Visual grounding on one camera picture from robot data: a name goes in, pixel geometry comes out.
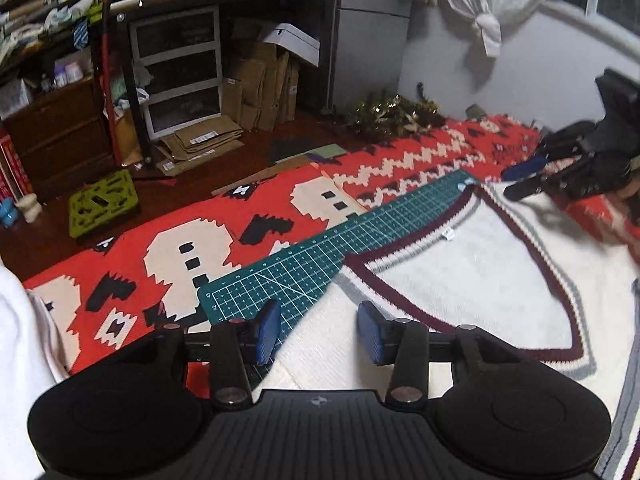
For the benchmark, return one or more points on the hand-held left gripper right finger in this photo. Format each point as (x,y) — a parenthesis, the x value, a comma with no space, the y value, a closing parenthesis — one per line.
(372,332)

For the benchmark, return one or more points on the white ceramic pot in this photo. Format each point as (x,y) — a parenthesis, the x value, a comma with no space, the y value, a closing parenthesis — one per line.
(29,210)

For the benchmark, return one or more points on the white knit vest maroon trim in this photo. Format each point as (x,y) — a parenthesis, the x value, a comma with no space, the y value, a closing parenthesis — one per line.
(450,270)

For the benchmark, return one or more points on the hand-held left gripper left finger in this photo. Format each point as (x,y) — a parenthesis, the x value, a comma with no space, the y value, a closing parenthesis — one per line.
(267,332)

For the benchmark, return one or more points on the cluttered black shelf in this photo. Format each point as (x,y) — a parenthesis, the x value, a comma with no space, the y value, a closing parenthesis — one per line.
(50,10)

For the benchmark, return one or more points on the red patterned blanket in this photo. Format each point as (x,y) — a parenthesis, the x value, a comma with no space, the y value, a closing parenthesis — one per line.
(150,280)

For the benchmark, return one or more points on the christmas garland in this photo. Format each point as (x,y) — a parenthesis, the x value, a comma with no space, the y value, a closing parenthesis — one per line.
(390,115)

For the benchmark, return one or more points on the wooden drawer cabinet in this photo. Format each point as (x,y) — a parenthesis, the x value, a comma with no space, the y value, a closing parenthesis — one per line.
(55,135)

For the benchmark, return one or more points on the silver refrigerator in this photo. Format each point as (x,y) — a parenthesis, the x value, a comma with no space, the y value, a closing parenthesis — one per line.
(370,50)

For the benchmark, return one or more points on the white plastic drawer unit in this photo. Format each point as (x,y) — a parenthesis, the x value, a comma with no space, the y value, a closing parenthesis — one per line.
(180,75)

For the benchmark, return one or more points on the red pole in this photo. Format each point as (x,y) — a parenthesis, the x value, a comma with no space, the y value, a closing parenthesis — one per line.
(111,110)

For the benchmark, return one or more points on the red white printed box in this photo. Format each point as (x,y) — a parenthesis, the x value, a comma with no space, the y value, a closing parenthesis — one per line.
(12,170)

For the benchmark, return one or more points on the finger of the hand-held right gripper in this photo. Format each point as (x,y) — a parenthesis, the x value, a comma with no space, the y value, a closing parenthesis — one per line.
(525,167)
(527,189)

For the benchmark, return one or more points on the black foam sheet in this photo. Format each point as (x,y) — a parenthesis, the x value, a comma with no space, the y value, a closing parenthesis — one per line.
(290,149)

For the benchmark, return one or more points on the white cardboard box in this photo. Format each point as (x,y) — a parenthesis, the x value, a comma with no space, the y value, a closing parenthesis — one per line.
(295,42)

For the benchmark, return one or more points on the green cutting mat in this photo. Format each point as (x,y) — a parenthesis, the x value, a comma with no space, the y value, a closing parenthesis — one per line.
(310,260)

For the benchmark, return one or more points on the small blue figurine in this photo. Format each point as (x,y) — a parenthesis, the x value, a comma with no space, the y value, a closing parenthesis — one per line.
(7,212)

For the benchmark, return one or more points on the white window frame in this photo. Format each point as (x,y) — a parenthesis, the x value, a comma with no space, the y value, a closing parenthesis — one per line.
(590,12)

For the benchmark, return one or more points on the stack of flat cardboard boxes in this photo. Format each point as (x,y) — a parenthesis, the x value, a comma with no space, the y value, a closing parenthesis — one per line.
(200,140)

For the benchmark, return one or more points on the folded white garment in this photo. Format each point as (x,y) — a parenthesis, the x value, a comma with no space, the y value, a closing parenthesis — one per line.
(25,360)

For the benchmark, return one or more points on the dark green gift box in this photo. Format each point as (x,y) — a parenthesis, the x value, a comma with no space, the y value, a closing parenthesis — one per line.
(473,111)

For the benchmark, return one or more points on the lime green plastic tray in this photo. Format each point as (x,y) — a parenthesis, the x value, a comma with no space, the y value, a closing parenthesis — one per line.
(75,210)

